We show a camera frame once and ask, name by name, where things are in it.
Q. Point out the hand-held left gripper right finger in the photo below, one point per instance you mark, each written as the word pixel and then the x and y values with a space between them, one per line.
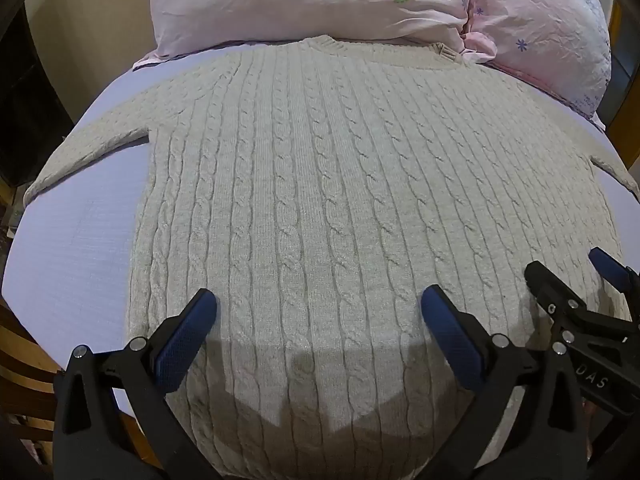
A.
pixel 449 334

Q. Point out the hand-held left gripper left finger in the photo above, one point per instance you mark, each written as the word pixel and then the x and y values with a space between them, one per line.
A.
pixel 186 336

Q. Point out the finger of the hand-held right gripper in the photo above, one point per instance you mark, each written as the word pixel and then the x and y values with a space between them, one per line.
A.
pixel 610 267
pixel 546 284

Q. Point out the lavender bed sheet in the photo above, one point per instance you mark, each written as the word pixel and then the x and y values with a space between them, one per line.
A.
pixel 80 220

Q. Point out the pink floral pillow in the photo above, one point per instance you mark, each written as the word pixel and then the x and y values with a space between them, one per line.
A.
pixel 545 30
pixel 310 5

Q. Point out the dark wooden cabinet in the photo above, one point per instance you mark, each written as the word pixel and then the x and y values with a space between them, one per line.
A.
pixel 35 90

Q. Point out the brown wooden bed frame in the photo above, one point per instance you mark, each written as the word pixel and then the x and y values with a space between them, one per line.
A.
pixel 30 360

